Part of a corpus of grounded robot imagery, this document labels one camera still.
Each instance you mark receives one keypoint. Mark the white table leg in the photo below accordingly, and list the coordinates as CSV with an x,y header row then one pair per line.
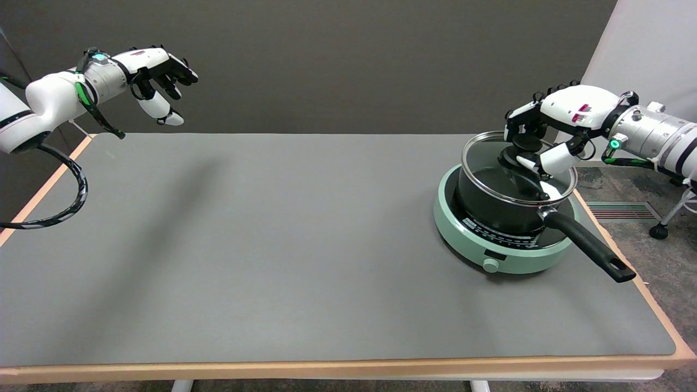
x,y
480,386
182,386

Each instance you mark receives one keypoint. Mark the glass pot lid black knob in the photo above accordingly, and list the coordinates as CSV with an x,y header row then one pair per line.
x,y
525,144

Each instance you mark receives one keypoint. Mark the wheeled metal stand base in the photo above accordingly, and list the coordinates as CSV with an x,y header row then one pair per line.
x,y
659,231

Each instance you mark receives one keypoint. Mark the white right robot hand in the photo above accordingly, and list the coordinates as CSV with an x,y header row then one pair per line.
x,y
577,106

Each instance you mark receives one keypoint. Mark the floor vent grille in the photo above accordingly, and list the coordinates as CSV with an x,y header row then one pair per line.
x,y
621,211

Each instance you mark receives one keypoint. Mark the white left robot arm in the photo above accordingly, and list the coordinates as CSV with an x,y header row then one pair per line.
x,y
49,98

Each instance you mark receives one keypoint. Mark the white background panel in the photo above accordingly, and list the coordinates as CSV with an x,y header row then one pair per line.
x,y
648,49

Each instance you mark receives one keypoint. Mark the grey table mat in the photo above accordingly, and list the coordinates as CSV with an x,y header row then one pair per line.
x,y
272,245

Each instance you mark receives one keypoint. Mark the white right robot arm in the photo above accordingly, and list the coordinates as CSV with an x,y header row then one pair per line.
x,y
653,130

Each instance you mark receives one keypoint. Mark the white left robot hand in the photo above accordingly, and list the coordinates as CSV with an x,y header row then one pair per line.
x,y
147,57

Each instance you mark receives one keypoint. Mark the mint green induction cooker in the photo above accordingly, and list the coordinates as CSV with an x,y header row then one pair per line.
x,y
463,239

